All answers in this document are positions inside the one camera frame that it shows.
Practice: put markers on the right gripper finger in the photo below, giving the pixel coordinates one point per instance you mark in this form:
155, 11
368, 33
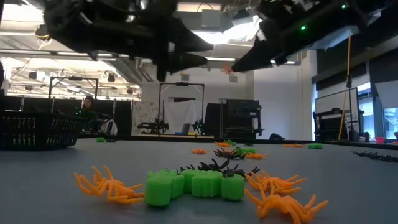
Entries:
256, 53
273, 59

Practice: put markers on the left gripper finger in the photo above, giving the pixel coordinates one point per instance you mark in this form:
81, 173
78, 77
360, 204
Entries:
186, 62
192, 39

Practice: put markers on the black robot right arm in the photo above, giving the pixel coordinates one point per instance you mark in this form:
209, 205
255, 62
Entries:
342, 18

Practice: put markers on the small black robot arm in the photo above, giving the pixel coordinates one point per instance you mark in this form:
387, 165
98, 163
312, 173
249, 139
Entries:
154, 126

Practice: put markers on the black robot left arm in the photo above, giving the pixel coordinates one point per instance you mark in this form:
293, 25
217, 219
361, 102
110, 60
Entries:
77, 28

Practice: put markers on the white hanging cloth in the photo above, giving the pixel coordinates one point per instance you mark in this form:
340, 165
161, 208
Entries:
182, 115

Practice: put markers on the black equipment rack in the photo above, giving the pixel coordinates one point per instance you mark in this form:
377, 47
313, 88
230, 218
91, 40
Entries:
242, 118

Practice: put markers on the orange green pieces right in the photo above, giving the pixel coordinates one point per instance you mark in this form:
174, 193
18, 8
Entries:
292, 145

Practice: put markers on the person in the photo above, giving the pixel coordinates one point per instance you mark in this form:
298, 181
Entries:
89, 104

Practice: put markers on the pink cup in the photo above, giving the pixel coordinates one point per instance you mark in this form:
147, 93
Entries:
379, 140

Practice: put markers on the black plastic mesh basket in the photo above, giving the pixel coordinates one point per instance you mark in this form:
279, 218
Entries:
37, 130

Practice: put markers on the black gantry frame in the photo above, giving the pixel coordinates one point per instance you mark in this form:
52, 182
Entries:
159, 105

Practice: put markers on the grey ceiling air duct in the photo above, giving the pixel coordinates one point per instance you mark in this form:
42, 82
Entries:
335, 39

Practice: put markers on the black table frame rail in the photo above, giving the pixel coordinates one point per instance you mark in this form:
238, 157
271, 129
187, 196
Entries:
357, 145

